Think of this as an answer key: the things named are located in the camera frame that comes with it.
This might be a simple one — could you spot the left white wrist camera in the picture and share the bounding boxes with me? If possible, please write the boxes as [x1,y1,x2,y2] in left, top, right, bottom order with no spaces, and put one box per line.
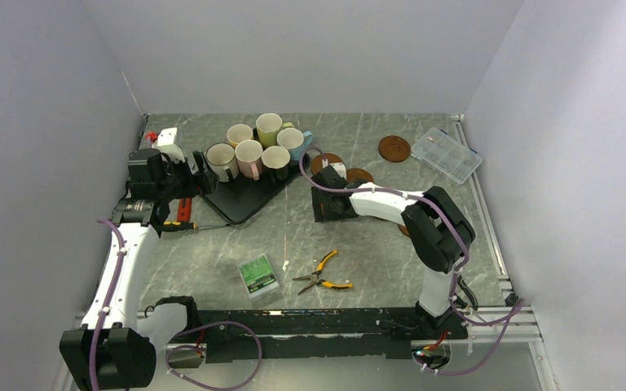
[145,127,186,163]

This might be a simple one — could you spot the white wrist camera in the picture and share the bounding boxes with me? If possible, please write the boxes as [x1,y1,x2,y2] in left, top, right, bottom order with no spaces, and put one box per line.
[145,127,186,163]
[321,160,347,179]

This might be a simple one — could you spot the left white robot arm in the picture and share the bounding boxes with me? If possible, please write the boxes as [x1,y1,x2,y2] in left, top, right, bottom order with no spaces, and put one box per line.
[59,148,218,390]

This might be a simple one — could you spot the white ribbed mug black handle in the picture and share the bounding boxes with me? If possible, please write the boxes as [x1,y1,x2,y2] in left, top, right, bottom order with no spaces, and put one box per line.
[205,143,240,182]

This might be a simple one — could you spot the black handled cutters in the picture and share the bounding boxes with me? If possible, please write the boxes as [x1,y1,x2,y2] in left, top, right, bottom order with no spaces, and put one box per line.
[454,275,478,310]

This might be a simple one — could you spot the yellow mug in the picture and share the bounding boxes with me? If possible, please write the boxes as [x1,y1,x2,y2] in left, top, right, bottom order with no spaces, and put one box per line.
[226,124,254,148]

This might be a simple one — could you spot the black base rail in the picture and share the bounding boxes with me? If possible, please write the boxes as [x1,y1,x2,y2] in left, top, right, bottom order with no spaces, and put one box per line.
[170,306,468,363]

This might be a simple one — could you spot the green mug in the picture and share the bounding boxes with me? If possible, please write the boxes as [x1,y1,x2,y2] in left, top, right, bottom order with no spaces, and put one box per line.
[255,113,293,149]

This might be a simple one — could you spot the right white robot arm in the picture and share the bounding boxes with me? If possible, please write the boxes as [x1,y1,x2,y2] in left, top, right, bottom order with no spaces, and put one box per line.
[286,165,475,338]

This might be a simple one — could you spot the brown wooden coaster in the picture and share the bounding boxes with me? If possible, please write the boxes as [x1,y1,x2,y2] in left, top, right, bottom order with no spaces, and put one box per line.
[398,225,409,237]
[346,168,374,182]
[377,135,411,163]
[310,153,343,175]

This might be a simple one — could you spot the clear plastic organizer box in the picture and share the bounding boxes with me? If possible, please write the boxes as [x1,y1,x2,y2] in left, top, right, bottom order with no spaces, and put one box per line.
[411,127,483,184]

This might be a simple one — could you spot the black yellow screwdriver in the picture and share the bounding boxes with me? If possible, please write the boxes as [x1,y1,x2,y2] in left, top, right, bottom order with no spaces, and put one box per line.
[162,222,231,232]

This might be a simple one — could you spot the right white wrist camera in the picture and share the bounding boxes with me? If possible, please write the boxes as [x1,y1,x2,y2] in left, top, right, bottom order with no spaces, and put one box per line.
[321,160,347,179]

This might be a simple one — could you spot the green screw bit box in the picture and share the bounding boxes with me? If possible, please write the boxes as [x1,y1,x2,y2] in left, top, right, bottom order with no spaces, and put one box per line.
[237,253,280,301]

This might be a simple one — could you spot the blue mug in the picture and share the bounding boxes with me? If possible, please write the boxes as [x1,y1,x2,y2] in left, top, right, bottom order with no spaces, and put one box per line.
[277,128,313,161]

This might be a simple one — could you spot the yellow handled pliers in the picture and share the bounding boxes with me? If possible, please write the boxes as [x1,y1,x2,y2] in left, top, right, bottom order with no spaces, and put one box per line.
[292,248,355,297]

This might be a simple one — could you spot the black plastic tray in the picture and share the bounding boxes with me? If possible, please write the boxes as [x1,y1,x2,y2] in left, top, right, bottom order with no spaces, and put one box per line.
[200,161,301,225]

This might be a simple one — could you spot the pink mug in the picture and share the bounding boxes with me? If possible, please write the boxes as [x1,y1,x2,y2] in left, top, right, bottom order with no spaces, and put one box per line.
[235,140,263,181]

